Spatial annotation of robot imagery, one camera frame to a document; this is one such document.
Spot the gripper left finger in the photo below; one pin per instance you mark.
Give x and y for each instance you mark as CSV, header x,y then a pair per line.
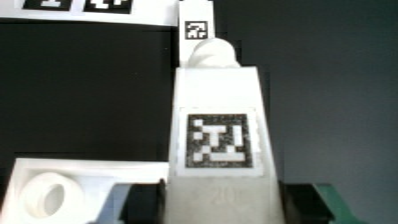
x,y
137,203

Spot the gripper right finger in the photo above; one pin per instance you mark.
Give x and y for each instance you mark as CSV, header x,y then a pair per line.
x,y
313,205

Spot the white square tabletop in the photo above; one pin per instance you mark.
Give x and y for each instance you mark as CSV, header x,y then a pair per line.
x,y
71,191

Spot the white leg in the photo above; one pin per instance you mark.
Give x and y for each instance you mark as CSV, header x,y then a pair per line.
x,y
196,24
222,188

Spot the white marker sheet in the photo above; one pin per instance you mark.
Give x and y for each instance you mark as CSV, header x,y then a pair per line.
x,y
149,12

